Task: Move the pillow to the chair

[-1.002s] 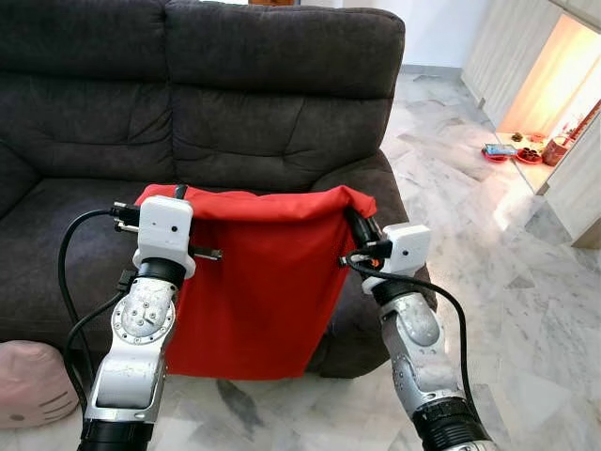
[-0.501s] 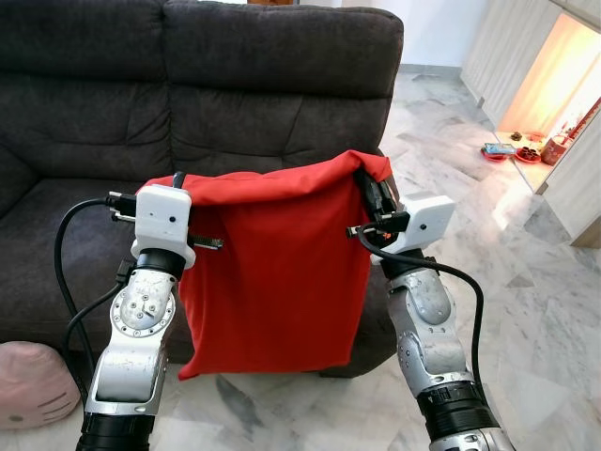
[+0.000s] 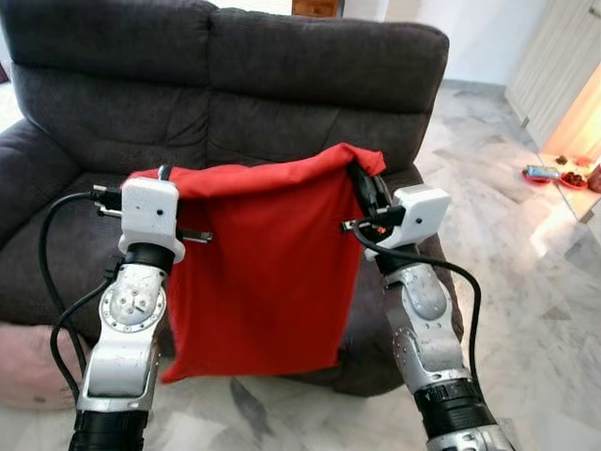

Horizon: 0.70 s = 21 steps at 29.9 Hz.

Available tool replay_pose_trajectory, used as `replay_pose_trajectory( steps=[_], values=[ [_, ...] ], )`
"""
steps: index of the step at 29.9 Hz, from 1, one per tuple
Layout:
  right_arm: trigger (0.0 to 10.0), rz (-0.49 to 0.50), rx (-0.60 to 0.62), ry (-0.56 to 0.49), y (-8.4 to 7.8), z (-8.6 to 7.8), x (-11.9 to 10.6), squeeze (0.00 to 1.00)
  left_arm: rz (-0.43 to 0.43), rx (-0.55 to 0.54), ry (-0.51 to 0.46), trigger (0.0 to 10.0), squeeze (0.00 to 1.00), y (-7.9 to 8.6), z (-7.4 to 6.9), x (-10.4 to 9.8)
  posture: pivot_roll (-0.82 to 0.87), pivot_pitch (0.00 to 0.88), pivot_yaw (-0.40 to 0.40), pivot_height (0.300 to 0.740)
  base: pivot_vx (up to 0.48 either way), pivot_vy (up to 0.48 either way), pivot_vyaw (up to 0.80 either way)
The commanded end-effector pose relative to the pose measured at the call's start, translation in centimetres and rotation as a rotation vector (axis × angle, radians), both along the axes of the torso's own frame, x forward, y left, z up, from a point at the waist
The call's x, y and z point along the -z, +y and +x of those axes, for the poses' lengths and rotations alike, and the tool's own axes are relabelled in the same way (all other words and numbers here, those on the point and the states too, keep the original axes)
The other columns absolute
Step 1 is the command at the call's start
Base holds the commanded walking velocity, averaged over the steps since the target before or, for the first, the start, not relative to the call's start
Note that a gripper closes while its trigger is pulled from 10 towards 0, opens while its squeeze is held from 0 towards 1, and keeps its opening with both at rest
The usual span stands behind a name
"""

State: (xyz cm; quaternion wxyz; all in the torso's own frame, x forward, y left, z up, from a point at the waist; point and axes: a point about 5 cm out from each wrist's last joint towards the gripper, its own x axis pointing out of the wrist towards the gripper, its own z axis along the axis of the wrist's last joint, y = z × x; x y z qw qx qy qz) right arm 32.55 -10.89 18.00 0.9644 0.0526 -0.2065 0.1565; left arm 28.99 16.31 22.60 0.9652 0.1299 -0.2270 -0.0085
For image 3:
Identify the red dish with dark food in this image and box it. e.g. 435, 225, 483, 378
559, 169, 589, 189

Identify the red pillow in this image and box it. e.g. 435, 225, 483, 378
127, 143, 388, 384

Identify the dark grey two-seat sofa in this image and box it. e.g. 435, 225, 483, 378
0, 0, 463, 397

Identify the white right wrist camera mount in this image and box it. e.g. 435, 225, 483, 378
388, 185, 454, 251

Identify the white louvred cabinet door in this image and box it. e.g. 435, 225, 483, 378
505, 0, 601, 151

